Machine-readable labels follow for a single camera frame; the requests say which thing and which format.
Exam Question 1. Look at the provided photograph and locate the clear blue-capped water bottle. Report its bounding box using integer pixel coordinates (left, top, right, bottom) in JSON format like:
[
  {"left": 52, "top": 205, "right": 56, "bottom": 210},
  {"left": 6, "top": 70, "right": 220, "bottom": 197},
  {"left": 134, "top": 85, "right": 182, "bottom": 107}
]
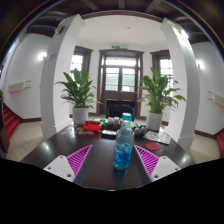
[{"left": 113, "top": 112, "right": 135, "bottom": 171}]

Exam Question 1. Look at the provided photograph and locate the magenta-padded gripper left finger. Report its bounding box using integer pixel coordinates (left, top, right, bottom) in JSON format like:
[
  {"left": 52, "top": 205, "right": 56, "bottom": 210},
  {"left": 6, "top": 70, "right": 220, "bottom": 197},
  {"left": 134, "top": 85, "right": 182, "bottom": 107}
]
[{"left": 43, "top": 143, "right": 95, "bottom": 188}]

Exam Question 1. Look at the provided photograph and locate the red plastic box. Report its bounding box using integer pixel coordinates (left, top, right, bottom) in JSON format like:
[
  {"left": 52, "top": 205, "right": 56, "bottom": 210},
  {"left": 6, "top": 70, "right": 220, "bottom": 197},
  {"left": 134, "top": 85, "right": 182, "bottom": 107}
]
[{"left": 82, "top": 120, "right": 103, "bottom": 133}]

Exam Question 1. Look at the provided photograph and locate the red carpeted staircase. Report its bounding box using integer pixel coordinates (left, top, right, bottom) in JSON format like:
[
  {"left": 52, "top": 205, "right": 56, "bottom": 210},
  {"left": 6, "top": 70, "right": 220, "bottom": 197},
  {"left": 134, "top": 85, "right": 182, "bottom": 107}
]
[
  {"left": 1, "top": 103, "right": 21, "bottom": 141},
  {"left": 216, "top": 131, "right": 224, "bottom": 158}
]

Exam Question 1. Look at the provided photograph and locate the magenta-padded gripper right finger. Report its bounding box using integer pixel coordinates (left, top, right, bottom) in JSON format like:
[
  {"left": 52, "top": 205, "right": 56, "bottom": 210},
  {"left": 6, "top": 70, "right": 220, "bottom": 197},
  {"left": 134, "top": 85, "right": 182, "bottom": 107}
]
[{"left": 132, "top": 144, "right": 182, "bottom": 187}]

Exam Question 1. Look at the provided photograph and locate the potted plant in white pot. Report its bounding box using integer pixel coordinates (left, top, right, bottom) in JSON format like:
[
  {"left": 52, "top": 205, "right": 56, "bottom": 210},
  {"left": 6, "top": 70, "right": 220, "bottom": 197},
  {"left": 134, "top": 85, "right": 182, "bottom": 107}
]
[
  {"left": 137, "top": 67, "right": 187, "bottom": 132},
  {"left": 55, "top": 68, "right": 101, "bottom": 126}
]

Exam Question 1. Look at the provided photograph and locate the flat round red coaster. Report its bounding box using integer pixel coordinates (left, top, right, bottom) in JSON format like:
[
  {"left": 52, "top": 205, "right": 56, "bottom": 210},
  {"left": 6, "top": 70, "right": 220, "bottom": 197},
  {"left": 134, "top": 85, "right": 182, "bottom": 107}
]
[{"left": 145, "top": 142, "right": 161, "bottom": 152}]

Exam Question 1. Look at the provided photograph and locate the black chair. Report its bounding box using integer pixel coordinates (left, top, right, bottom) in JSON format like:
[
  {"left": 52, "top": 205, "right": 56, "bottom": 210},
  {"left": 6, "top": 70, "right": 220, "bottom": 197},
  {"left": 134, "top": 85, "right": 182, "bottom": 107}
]
[{"left": 105, "top": 99, "right": 137, "bottom": 121}]

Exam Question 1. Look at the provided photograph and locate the dark tray of white cups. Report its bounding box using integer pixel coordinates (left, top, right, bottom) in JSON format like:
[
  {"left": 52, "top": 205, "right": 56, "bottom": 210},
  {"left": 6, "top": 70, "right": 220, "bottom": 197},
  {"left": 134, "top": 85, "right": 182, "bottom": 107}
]
[{"left": 105, "top": 116, "right": 123, "bottom": 132}]

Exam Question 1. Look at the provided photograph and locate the white wall radiator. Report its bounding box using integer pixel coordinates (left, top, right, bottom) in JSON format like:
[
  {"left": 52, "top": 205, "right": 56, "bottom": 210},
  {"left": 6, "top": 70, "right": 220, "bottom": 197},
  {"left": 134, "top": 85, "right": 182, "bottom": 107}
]
[
  {"left": 7, "top": 79, "right": 33, "bottom": 94},
  {"left": 206, "top": 89, "right": 224, "bottom": 108}
]

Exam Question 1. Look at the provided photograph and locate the printed paper sheet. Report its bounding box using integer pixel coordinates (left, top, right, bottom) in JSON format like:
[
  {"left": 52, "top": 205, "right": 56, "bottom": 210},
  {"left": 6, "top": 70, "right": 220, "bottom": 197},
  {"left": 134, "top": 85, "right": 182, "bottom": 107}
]
[{"left": 143, "top": 130, "right": 172, "bottom": 146}]

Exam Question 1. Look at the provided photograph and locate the small black flat device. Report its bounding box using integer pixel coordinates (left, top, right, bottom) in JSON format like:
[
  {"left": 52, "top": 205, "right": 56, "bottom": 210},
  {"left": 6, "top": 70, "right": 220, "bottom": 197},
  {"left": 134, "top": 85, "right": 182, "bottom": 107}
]
[{"left": 100, "top": 129, "right": 118, "bottom": 139}]

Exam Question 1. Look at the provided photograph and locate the brown glazed double door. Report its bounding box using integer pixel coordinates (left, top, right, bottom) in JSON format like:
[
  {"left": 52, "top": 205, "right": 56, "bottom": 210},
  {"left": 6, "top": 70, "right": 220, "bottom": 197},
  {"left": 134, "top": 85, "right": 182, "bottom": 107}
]
[{"left": 96, "top": 49, "right": 145, "bottom": 116}]

